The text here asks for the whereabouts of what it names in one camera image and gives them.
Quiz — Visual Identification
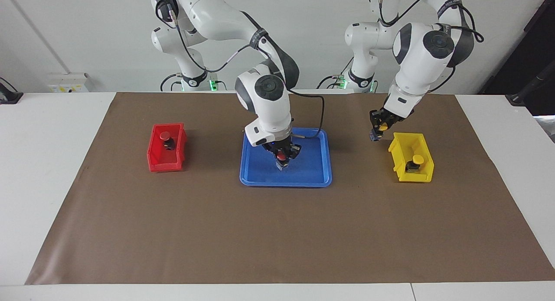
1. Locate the white wall conduit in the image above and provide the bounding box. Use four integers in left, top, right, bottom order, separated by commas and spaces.
7, 0, 72, 74

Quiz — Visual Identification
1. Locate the red plastic parts bin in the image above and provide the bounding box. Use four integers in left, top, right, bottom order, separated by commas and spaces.
147, 123, 188, 173

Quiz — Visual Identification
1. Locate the black desk device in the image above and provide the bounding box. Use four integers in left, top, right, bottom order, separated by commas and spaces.
0, 78, 24, 105

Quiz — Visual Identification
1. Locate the brown paper table mat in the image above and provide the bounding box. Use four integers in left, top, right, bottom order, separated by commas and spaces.
25, 92, 555, 285

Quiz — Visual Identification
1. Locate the yellow push button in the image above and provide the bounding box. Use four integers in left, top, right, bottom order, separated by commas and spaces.
369, 123, 389, 142
405, 154, 424, 173

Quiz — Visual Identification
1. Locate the black base cable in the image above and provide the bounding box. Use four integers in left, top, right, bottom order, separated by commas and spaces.
317, 58, 354, 90
160, 72, 185, 92

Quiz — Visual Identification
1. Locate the dark wall panel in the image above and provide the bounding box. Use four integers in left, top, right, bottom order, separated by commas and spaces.
479, 0, 555, 116

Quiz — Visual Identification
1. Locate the blue plastic tray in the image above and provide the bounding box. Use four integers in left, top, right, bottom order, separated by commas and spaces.
239, 128, 333, 188

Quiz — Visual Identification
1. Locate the white wall socket box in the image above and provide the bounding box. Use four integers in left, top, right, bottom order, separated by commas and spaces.
47, 72, 91, 93

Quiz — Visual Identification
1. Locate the yellow plastic parts bin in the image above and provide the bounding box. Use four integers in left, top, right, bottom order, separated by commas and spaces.
388, 132, 434, 183

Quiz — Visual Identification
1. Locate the black stand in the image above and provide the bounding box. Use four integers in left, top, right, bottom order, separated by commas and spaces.
505, 71, 555, 107

